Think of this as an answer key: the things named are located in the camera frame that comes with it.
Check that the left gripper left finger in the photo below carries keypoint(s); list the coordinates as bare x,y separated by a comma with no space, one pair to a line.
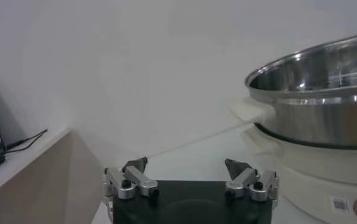
141,181

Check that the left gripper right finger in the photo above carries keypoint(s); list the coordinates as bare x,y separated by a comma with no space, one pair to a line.
242,182

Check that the perforated stainless steamer basket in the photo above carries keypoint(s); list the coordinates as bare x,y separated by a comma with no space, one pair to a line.
318,121

